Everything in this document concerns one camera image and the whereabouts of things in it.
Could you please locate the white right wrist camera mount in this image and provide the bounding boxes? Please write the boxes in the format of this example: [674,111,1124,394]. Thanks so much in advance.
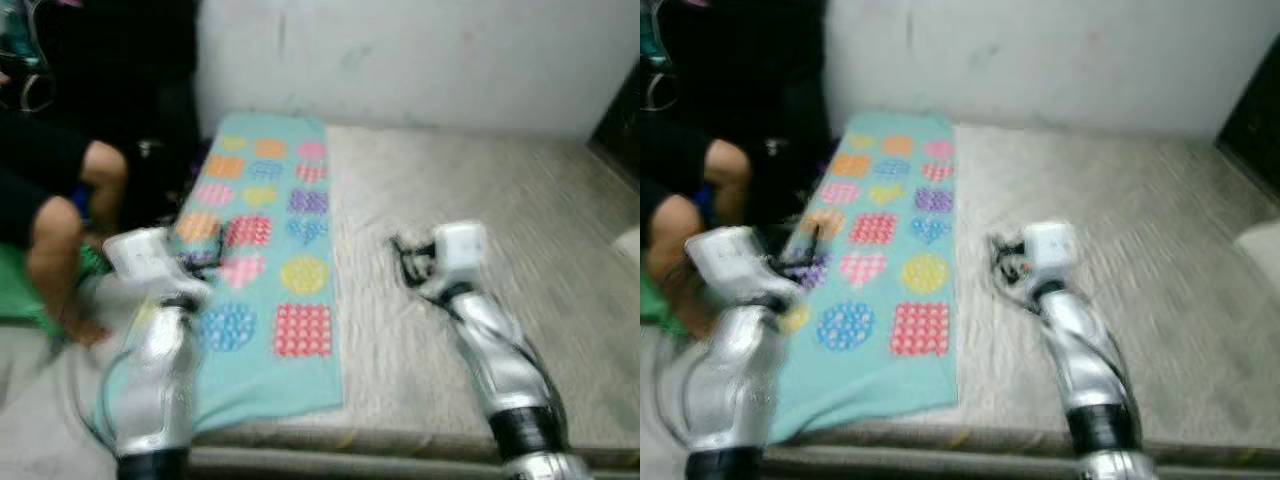
[425,220,489,291]
[1020,220,1079,286]

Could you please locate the seated person black shorts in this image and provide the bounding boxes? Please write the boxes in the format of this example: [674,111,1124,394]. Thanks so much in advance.
[640,110,751,336]
[0,70,131,349]

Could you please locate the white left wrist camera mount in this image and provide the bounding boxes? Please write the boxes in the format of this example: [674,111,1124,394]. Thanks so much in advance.
[102,228,206,301]
[685,226,791,301]

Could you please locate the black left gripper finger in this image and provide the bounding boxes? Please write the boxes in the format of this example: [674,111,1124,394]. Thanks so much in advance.
[206,215,232,271]
[800,214,827,272]

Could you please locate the white pillow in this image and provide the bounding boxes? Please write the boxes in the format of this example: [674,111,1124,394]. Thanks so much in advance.
[1232,220,1280,291]
[612,228,641,271]

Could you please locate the green plastic stool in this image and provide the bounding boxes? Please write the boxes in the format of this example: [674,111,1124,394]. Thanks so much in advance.
[0,240,111,326]
[640,270,691,336]

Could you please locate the teal blanket colourful shapes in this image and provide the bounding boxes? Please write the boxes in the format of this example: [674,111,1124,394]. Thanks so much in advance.
[770,112,959,441]
[95,112,346,436]

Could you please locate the white quilted mattress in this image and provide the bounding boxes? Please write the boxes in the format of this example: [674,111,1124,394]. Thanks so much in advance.
[790,122,1280,466]
[190,125,641,471]

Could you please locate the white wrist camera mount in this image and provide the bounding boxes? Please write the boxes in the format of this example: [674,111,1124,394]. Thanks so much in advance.
[425,220,489,291]
[685,226,791,301]
[1020,220,1079,286]
[102,228,206,301]

